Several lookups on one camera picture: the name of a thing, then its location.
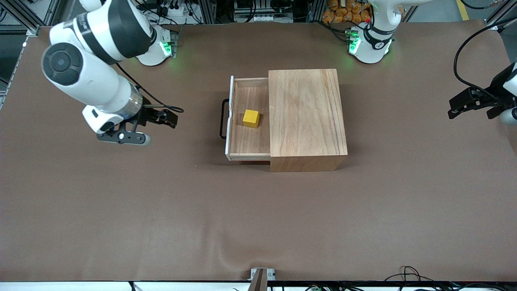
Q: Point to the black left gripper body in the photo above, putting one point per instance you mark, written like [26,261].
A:
[495,95]

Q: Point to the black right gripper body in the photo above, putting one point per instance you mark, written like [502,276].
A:
[147,116]

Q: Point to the yellow block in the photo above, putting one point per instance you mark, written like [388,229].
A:
[251,119]

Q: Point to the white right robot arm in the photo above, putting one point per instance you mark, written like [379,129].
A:
[80,76]

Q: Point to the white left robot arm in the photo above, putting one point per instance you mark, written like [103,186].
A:
[375,44]

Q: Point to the brown table cover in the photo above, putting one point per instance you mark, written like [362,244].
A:
[202,222]

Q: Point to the white power strip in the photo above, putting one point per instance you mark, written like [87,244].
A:
[262,18]

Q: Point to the wooden cabinet box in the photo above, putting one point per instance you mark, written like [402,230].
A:
[307,117]

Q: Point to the orange objects bag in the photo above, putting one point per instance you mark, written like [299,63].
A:
[343,10]

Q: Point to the aluminium frame profile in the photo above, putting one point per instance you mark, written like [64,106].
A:
[32,28]
[499,16]

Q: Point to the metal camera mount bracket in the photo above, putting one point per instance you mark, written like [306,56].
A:
[261,279]

